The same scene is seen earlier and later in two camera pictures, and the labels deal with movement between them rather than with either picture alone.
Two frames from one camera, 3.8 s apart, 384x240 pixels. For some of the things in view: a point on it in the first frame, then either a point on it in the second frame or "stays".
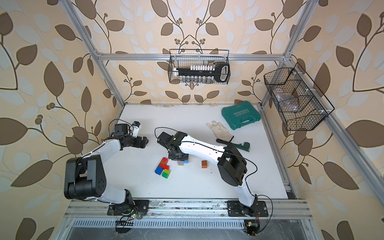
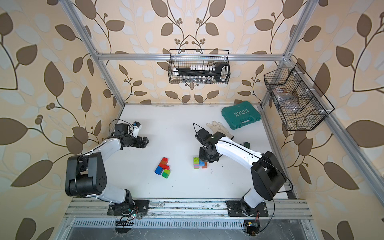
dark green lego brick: [165, 175] stays
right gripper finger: [184, 156] -> [215, 157]
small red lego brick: [164, 166] stays
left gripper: [137, 141] stays
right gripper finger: [173, 156] -> [205, 154]
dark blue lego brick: [158, 170] stays
